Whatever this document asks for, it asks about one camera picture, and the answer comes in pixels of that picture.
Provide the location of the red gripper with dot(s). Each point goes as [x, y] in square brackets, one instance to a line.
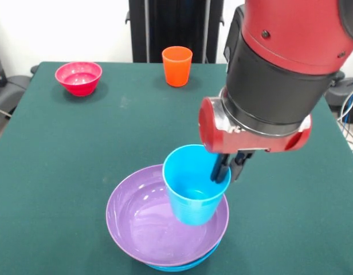
[213, 129]

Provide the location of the blue cup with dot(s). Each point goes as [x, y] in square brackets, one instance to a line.
[190, 209]

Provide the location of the purple bowl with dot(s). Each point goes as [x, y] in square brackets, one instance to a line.
[142, 215]

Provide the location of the large blue bowl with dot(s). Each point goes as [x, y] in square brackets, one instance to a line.
[176, 268]

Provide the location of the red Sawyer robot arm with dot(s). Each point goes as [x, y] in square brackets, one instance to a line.
[279, 71]

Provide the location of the orange cup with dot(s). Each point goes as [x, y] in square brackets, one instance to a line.
[176, 68]

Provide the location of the black equipment base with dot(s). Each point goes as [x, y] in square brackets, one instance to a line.
[345, 91]
[13, 86]

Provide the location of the small pinkish red bowl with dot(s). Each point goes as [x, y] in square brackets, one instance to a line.
[79, 77]

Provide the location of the dark green tablecloth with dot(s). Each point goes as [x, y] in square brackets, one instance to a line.
[50, 186]

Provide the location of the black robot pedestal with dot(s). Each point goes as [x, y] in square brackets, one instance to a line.
[170, 23]

